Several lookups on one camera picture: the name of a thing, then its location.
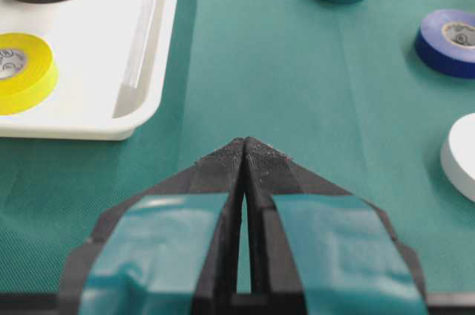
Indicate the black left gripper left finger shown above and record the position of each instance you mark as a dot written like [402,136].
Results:
[172,249]

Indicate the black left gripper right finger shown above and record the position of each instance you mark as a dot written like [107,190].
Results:
[317,249]

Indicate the yellow tape roll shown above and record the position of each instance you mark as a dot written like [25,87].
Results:
[28,72]

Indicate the white tape roll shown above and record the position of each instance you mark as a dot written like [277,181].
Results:
[457,156]

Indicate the white plastic tray case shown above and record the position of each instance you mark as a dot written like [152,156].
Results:
[111,56]

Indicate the blue tape roll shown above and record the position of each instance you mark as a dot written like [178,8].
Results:
[445,42]

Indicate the green table cloth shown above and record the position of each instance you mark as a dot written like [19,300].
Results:
[338,88]

